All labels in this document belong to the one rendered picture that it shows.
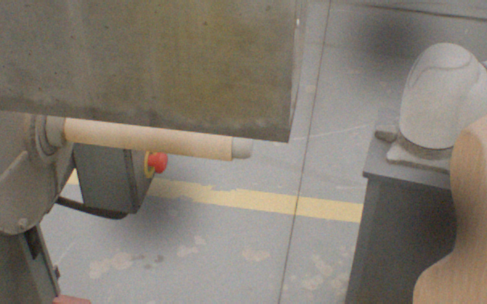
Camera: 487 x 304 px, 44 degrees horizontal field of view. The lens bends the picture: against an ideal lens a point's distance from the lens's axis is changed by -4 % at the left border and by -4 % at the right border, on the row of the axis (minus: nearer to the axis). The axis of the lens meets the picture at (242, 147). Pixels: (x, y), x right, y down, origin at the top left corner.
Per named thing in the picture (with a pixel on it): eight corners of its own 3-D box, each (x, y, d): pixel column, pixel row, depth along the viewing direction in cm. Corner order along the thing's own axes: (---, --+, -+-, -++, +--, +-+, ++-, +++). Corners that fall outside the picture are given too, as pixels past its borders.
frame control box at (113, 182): (4, 240, 105) (-38, 122, 89) (52, 162, 121) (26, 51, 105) (135, 263, 101) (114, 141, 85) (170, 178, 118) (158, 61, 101)
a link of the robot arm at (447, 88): (389, 111, 153) (402, 34, 139) (456, 107, 154) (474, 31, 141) (409, 152, 140) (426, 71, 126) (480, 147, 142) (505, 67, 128)
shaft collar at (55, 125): (46, 151, 65) (43, 111, 64) (63, 137, 70) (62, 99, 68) (62, 154, 65) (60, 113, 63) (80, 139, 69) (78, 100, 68)
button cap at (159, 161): (141, 176, 104) (138, 158, 102) (148, 161, 107) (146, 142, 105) (163, 178, 104) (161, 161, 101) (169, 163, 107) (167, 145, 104)
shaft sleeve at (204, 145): (64, 145, 65) (63, 117, 64) (77, 135, 68) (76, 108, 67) (229, 166, 63) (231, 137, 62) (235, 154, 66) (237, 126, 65)
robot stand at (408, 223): (349, 274, 208) (379, 106, 164) (429, 292, 202) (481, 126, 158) (332, 339, 188) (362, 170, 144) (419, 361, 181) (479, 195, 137)
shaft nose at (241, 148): (230, 161, 63) (231, 139, 62) (234, 152, 65) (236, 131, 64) (249, 163, 63) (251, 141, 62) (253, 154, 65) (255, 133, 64)
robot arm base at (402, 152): (379, 117, 161) (382, 99, 157) (463, 133, 155) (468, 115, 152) (369, 159, 147) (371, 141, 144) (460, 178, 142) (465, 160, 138)
